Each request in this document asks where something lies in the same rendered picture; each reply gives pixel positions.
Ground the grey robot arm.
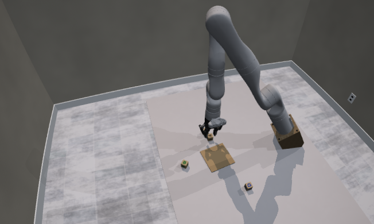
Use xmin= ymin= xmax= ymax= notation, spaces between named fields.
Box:
xmin=205 ymin=6 xmax=294 ymax=135

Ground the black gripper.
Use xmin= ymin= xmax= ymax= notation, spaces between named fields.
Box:
xmin=199 ymin=117 xmax=222 ymax=138

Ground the tan flat square mat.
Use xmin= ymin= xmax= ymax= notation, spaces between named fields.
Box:
xmin=200 ymin=143 xmax=235 ymax=172

